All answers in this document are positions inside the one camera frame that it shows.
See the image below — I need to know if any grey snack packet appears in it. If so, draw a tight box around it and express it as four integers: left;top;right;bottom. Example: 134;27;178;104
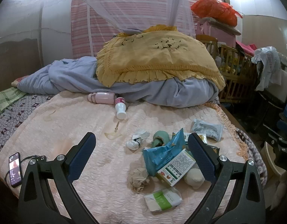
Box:
191;119;224;141

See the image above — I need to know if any wooden headboard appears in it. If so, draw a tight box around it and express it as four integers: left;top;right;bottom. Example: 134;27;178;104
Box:
0;38;45;84

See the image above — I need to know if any cream rounded lump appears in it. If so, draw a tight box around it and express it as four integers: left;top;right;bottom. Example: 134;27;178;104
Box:
184;168;205;190

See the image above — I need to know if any white green tissue pack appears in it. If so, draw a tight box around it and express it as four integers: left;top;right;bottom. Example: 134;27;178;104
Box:
144;188;182;214

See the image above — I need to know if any black smartphone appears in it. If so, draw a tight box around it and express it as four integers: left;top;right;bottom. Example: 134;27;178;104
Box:
9;152;24;187

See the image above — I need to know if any red plastic bag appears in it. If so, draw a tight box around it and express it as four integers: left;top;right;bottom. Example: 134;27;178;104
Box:
191;0;243;27

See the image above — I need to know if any yellow snack packet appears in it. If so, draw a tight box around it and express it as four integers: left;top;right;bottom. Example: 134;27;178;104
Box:
173;132;219;153

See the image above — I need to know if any green checked cloth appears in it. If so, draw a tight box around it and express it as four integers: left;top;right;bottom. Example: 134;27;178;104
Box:
0;87;26;118

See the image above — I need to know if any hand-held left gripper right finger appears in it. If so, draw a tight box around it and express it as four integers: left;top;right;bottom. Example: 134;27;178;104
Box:
187;133;266;224

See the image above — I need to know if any crumpled brown paper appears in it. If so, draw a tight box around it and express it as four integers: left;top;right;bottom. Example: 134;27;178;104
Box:
130;167;150;192

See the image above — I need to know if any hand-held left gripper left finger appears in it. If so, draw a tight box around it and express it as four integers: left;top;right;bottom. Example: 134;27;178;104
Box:
18;132;99;224

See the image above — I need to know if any wooden crib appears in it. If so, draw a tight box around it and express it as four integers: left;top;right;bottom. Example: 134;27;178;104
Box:
196;35;258;103

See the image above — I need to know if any grey patterned bed sheet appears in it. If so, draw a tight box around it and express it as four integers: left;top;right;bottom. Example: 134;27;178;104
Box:
0;94;55;159

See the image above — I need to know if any blue-grey quilt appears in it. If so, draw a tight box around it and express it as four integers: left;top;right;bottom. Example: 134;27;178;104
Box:
16;57;220;109

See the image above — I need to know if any pink striped curtain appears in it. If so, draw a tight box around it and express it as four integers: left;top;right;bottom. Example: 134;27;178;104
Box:
71;0;222;59

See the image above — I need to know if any purple white fleece blanket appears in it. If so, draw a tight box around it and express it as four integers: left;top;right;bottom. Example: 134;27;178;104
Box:
234;127;268;188

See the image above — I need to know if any white plastic bag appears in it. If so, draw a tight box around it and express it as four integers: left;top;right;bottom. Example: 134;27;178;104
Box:
252;47;284;91

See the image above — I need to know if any white bottle with pink label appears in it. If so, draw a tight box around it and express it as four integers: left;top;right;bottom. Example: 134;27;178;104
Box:
115;97;127;120

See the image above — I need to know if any white mosquito net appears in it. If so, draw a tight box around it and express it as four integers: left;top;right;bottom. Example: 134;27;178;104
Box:
0;0;197;59

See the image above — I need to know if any pink quilted bedspread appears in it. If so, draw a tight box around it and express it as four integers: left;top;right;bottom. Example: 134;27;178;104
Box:
0;91;249;224

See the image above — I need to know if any black cable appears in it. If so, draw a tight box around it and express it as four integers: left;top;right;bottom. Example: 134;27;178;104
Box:
5;155;47;180

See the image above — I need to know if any clear plastic scrap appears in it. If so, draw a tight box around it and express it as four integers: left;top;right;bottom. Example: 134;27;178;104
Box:
104;132;125;139

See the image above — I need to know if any yellow frilled pillow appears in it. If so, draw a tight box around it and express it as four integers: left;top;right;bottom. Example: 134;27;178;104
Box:
96;24;225;91

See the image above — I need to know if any green white medicine box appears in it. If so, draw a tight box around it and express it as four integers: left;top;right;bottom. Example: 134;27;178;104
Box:
157;149;196;187

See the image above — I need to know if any blue snack bag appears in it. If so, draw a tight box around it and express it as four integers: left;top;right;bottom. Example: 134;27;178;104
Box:
142;128;193;176

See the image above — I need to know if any pink storage box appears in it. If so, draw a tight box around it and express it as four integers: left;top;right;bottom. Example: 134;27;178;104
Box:
196;20;237;47

